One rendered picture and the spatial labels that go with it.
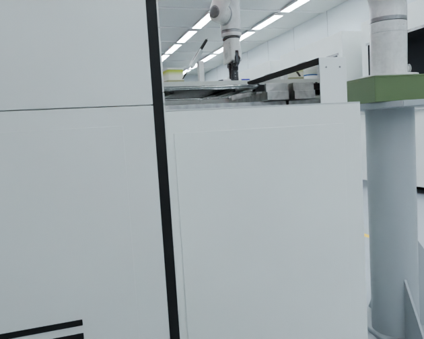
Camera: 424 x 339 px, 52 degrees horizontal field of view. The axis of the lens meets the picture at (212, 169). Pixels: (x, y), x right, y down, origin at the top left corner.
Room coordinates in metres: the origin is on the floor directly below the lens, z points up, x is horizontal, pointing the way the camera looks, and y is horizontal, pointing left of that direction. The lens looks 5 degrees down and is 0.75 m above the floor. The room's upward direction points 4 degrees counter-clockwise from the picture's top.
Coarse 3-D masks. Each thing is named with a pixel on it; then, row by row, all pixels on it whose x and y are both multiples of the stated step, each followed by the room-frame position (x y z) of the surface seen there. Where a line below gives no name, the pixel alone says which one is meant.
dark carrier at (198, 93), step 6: (198, 90) 1.43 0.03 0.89; (204, 90) 1.44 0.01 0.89; (210, 90) 1.45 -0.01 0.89; (216, 90) 1.46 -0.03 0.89; (222, 90) 1.48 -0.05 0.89; (240, 90) 1.52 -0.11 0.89; (168, 96) 1.58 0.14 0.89; (174, 96) 1.59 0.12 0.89; (180, 96) 1.61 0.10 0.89; (186, 96) 1.62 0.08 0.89; (192, 96) 1.64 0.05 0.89; (198, 96) 1.66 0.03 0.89; (204, 96) 1.67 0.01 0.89
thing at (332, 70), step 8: (320, 64) 1.32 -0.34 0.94; (328, 64) 1.33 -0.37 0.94; (336, 64) 1.34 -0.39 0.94; (344, 64) 1.35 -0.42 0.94; (320, 72) 1.32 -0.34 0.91; (328, 72) 1.33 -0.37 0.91; (336, 72) 1.34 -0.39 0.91; (344, 72) 1.35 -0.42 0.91; (320, 80) 1.32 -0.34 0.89; (328, 80) 1.33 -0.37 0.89; (336, 80) 1.34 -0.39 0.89; (344, 80) 1.35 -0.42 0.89; (320, 88) 1.32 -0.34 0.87; (328, 88) 1.33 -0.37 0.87; (336, 88) 1.34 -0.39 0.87; (344, 88) 1.35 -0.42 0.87; (320, 96) 1.32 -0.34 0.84; (328, 96) 1.33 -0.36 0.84; (336, 96) 1.34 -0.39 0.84; (344, 96) 1.35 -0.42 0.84
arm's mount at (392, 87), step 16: (352, 80) 1.52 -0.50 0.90; (368, 80) 1.42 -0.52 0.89; (384, 80) 1.38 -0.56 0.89; (400, 80) 1.39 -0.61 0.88; (416, 80) 1.40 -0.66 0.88; (352, 96) 1.53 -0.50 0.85; (368, 96) 1.42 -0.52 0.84; (384, 96) 1.38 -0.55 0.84; (400, 96) 1.39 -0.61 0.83; (416, 96) 1.40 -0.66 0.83
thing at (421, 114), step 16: (416, 16) 4.69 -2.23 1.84; (368, 32) 5.43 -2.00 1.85; (416, 32) 4.69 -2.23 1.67; (368, 48) 5.43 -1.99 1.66; (416, 48) 4.70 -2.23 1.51; (368, 64) 5.44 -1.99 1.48; (416, 64) 4.70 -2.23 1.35; (416, 112) 4.43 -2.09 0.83; (416, 128) 4.44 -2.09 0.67; (416, 144) 4.44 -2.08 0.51; (416, 160) 4.44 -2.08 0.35
